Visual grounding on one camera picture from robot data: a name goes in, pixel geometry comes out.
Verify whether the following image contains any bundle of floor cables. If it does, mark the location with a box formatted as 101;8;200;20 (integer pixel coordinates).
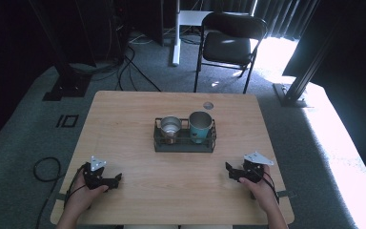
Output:
89;31;163;94

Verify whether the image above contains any teal metal cup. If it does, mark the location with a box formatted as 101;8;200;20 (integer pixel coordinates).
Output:
188;111;214;145

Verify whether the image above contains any hand-held gripper cable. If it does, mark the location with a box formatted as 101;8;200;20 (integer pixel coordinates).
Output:
258;171;281;205
63;163;91;209

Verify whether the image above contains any black looped floor cable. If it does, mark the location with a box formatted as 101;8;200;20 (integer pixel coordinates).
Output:
32;156;64;229

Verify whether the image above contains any right hand-held gripper cable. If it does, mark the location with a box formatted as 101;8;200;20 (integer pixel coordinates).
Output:
258;171;281;205

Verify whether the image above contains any steel cup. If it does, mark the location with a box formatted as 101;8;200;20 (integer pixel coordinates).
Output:
159;115;183;146

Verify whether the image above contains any person's left hand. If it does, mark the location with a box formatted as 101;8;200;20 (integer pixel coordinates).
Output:
63;173;110;221

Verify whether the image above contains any black wire basket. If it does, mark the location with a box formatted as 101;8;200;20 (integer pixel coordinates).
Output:
152;117;217;154

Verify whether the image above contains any dark equipment cabinet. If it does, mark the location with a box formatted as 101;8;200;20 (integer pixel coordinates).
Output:
72;0;165;67

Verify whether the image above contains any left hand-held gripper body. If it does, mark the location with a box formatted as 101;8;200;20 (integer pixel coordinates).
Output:
83;155;110;191

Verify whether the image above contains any black folding chair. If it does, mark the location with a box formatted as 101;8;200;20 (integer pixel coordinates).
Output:
193;11;269;95

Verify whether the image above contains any left hand-held gripper cable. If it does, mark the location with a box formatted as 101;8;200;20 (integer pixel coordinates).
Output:
63;163;91;209

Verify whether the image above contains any person's right hand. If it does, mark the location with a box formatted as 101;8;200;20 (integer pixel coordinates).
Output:
238;164;281;215

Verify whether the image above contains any black metal stand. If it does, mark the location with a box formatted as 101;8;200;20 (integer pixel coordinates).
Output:
272;30;335;109
28;0;93;102

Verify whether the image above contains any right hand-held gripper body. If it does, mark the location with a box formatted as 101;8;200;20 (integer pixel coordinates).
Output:
241;151;275;184

